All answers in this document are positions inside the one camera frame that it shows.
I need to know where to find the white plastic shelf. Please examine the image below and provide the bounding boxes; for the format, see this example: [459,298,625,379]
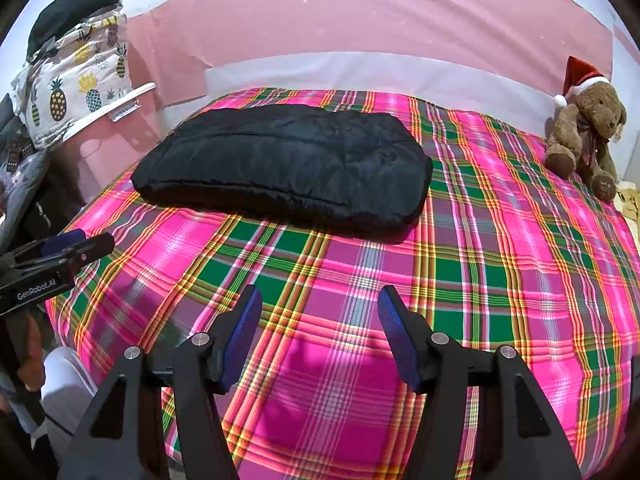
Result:
[60,82,157,143]

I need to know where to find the dark grey garment pile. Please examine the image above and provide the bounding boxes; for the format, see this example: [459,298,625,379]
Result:
[0,92,86,256]

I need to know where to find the pineapple print cloth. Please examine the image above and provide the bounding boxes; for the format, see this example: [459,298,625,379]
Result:
[10,7,133,151]

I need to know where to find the yellow cloth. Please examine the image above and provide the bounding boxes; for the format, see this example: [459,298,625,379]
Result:
[615,180,640,241]

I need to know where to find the white mattress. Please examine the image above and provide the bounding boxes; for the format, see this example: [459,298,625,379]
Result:
[42,347,98,433]

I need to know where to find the black puffer jacket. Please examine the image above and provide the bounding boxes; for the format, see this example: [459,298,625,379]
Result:
[131,104,434,241]

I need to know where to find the pink wall sheet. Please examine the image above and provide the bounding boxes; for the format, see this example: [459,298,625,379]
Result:
[75,0,616,201]

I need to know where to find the black cloth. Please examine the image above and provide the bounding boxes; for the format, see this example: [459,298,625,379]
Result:
[26,0,122,58]

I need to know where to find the brown teddy bear santa hat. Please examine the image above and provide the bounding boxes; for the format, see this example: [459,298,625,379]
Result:
[542,56,628,203]

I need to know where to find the person's left hand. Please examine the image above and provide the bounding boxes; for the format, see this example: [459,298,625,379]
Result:
[21,312,47,393]

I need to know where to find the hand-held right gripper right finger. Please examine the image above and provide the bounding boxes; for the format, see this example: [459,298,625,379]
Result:
[377,285,583,480]

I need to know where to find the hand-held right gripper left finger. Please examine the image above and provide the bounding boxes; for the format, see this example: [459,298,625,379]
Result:
[57,284,264,480]

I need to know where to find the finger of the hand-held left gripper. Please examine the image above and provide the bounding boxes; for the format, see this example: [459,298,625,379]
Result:
[30,232,116,278]
[10,228,89,262]

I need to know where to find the pink green plaid blanket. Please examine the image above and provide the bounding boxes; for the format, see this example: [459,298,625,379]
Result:
[45,86,640,480]

